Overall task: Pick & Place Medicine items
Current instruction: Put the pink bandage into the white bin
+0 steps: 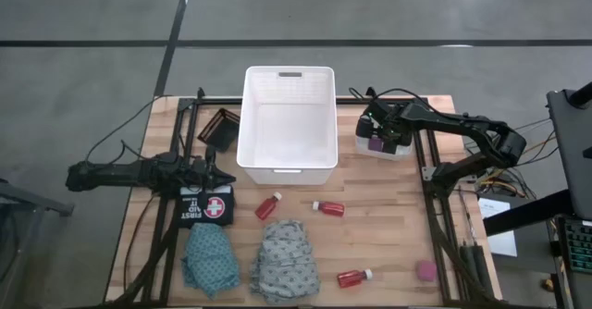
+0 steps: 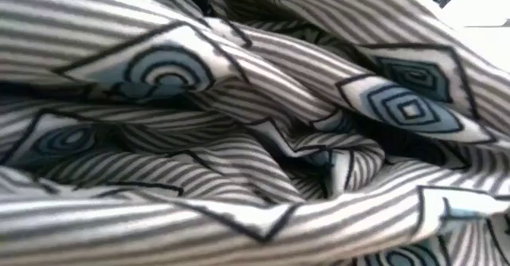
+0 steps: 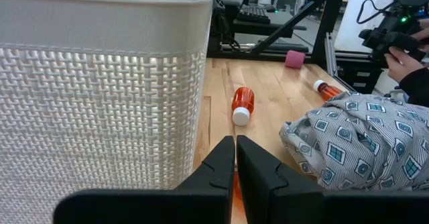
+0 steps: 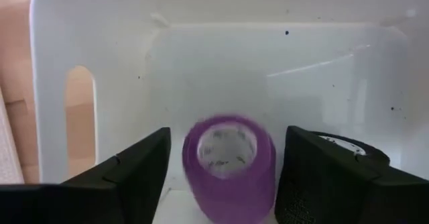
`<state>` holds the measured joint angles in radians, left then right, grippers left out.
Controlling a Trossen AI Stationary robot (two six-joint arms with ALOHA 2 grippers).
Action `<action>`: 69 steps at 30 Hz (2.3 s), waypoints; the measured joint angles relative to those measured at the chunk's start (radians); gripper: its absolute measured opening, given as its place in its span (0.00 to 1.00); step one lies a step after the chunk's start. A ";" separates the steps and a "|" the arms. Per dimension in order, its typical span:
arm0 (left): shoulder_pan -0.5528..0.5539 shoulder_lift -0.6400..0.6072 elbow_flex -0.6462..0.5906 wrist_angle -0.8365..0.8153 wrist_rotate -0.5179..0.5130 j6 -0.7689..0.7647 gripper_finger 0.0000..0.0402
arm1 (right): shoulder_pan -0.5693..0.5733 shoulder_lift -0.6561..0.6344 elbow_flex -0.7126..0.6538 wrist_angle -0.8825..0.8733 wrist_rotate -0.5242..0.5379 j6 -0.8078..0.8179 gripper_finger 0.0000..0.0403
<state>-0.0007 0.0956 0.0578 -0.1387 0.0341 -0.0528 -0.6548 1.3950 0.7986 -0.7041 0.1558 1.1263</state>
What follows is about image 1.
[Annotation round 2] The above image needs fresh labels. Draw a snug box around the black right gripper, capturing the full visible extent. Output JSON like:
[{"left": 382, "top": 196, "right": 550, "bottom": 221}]
[{"left": 355, "top": 98, "right": 415, "bottom": 155}]

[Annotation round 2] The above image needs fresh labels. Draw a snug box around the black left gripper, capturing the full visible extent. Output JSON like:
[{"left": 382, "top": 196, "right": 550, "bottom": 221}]
[{"left": 184, "top": 145, "right": 238, "bottom": 195}]

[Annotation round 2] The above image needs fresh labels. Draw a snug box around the red medicine bottle white cap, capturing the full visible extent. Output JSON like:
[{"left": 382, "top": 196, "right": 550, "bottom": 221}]
[
  {"left": 336, "top": 267, "right": 375, "bottom": 290},
  {"left": 254, "top": 192, "right": 283, "bottom": 222},
  {"left": 312, "top": 200, "right": 346, "bottom": 218}
]

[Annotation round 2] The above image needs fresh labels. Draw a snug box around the grey patterned cloth bundle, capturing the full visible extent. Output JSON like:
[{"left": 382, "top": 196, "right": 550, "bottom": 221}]
[{"left": 249, "top": 219, "right": 322, "bottom": 306}]

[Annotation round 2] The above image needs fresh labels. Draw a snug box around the pink bandage roll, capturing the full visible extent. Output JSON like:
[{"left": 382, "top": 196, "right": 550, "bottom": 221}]
[{"left": 414, "top": 259, "right": 438, "bottom": 283}]

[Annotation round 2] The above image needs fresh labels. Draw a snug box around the black first aid kit pouch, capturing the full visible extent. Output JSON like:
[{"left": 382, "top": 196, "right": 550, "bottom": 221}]
[{"left": 177, "top": 184, "right": 236, "bottom": 229}]

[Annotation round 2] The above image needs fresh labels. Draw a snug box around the small dark mesh tray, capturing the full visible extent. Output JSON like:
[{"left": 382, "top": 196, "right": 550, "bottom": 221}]
[{"left": 197, "top": 107, "right": 242, "bottom": 154}]

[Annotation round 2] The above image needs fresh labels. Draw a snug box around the white perforated plastic basket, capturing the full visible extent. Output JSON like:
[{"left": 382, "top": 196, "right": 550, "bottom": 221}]
[{"left": 236, "top": 65, "right": 339, "bottom": 186}]

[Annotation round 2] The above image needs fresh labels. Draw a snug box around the teal patterned cloth bundle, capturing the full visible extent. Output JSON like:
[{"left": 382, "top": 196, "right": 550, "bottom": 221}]
[{"left": 179, "top": 222, "right": 242, "bottom": 300}]

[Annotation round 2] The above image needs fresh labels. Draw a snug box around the white paper sheet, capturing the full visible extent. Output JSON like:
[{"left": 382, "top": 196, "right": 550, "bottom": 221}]
[{"left": 477, "top": 196, "right": 519, "bottom": 258}]

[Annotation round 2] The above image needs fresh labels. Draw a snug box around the black stand leg bar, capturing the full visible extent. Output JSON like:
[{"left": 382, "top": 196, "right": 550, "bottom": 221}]
[{"left": 482, "top": 189, "right": 574, "bottom": 238}]

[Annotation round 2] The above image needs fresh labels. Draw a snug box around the grey metal cart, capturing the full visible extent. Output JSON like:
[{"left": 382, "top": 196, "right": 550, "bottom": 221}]
[{"left": 0, "top": 178, "right": 76, "bottom": 309}]

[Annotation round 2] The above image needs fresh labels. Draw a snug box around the backlit keyboard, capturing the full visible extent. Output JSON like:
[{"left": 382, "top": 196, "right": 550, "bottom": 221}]
[{"left": 557, "top": 216, "right": 592, "bottom": 275}]

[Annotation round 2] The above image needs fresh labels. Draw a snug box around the black aluminium table frame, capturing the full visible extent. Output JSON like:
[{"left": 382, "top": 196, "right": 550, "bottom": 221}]
[{"left": 138, "top": 86, "right": 499, "bottom": 307}]

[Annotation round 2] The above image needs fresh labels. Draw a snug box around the bundle of coloured cables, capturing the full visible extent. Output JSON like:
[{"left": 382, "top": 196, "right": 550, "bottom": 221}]
[{"left": 462, "top": 117, "right": 559, "bottom": 200}]

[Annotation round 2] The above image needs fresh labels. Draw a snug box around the black foam tool handle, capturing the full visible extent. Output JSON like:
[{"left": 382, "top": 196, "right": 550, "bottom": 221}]
[
  {"left": 472, "top": 242, "right": 495, "bottom": 301},
  {"left": 458, "top": 242, "right": 478, "bottom": 296}
]

